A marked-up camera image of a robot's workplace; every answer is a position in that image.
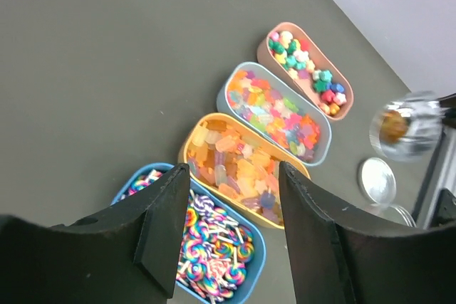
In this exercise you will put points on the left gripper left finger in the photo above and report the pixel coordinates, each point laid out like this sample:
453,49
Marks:
125,253

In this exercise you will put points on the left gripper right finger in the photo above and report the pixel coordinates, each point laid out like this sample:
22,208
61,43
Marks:
342,254

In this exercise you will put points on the light blue tray of gummies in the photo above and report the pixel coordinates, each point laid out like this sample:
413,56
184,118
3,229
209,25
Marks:
263,102

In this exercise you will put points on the blue tray of lollipops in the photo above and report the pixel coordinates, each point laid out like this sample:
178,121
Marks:
222,254

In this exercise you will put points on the clear plastic jar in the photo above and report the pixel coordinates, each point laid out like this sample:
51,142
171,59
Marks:
392,212

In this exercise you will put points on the pink tray of star candies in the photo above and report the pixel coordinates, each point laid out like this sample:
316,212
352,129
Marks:
289,53

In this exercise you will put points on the yellow tray of popsicle candies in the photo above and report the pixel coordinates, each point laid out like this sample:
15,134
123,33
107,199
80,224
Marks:
238,166

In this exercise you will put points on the clear round jar lid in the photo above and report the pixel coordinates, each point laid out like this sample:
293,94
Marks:
377,181

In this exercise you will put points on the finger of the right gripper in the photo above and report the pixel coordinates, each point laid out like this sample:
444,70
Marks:
448,105

